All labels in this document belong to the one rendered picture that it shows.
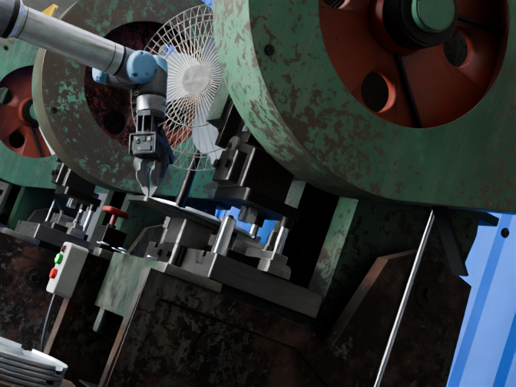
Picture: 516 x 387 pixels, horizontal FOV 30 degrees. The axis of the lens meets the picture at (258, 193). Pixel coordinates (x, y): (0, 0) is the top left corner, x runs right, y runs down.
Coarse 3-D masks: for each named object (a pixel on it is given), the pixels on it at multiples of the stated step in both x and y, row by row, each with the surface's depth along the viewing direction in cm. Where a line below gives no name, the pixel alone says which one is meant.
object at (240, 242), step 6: (240, 234) 234; (210, 240) 246; (234, 240) 234; (240, 240) 234; (246, 240) 235; (252, 240) 236; (228, 246) 236; (234, 246) 234; (240, 246) 234; (246, 246) 235; (252, 246) 236; (258, 246) 236; (240, 252) 234
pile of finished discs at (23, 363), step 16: (0, 352) 157; (16, 352) 168; (32, 352) 182; (0, 368) 157; (16, 368) 158; (32, 368) 160; (48, 368) 163; (64, 368) 168; (32, 384) 161; (48, 384) 165
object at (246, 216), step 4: (244, 208) 242; (248, 208) 242; (252, 208) 241; (240, 212) 243; (244, 212) 241; (248, 212) 241; (252, 212) 241; (256, 212) 242; (240, 216) 242; (244, 216) 241; (248, 216) 241; (252, 216) 241; (240, 220) 243; (244, 220) 241; (248, 220) 241; (252, 220) 241
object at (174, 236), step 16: (160, 208) 228; (176, 208) 227; (176, 224) 235; (192, 224) 231; (208, 224) 231; (176, 240) 231; (192, 240) 231; (208, 240) 234; (160, 256) 235; (176, 256) 230
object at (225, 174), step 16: (240, 128) 248; (240, 144) 244; (224, 160) 237; (240, 160) 237; (256, 160) 236; (272, 160) 238; (224, 176) 237; (240, 176) 236; (256, 176) 236; (272, 176) 238; (288, 176) 240; (272, 192) 238; (288, 192) 240
